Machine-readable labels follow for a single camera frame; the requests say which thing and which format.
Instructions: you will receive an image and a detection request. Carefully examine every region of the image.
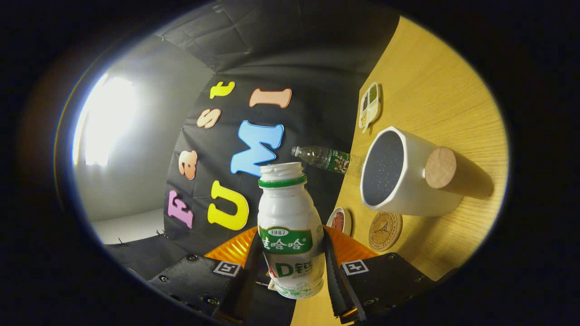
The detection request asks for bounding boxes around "clear plastic water bottle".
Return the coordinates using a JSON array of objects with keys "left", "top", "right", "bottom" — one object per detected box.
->
[{"left": 291, "top": 145, "right": 365, "bottom": 175}]

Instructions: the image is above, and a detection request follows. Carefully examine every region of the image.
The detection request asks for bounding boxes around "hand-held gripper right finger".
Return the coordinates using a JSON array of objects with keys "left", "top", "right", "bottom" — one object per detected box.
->
[{"left": 323, "top": 225, "right": 438, "bottom": 323}]

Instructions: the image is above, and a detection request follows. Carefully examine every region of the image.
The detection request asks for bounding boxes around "wooden table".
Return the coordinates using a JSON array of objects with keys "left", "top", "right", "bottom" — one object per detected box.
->
[{"left": 290, "top": 16, "right": 509, "bottom": 326}]

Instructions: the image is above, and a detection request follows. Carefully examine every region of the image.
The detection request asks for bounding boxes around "white juice bottle green label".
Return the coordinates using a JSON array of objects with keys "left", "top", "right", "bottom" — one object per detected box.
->
[{"left": 257, "top": 162, "right": 326, "bottom": 300}]

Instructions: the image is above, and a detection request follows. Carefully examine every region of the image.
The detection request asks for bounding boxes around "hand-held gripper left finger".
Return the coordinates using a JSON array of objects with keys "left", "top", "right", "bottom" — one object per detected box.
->
[{"left": 147, "top": 226, "right": 263, "bottom": 324}]

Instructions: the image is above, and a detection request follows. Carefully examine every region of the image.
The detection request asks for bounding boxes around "round cork coaster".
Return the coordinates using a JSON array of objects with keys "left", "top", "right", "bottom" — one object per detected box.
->
[{"left": 368, "top": 212, "right": 403, "bottom": 252}]

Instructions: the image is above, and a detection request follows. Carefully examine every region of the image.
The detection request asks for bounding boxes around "white divided bean tray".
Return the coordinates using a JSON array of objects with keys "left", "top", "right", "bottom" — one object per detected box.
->
[{"left": 358, "top": 82, "right": 382, "bottom": 133}]

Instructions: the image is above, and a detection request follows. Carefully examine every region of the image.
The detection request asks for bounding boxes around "beige round plate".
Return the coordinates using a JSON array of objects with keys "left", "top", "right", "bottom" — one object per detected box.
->
[{"left": 326, "top": 207, "right": 352, "bottom": 237}]

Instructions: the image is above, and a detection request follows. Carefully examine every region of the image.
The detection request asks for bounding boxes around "black backdrop cloth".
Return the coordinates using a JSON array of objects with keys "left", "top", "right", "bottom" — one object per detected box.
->
[{"left": 104, "top": 0, "right": 401, "bottom": 326}]

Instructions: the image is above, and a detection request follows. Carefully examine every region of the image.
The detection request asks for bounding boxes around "white cup wooden handle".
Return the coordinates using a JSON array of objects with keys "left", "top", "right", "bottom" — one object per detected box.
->
[{"left": 360, "top": 126, "right": 494, "bottom": 217}]

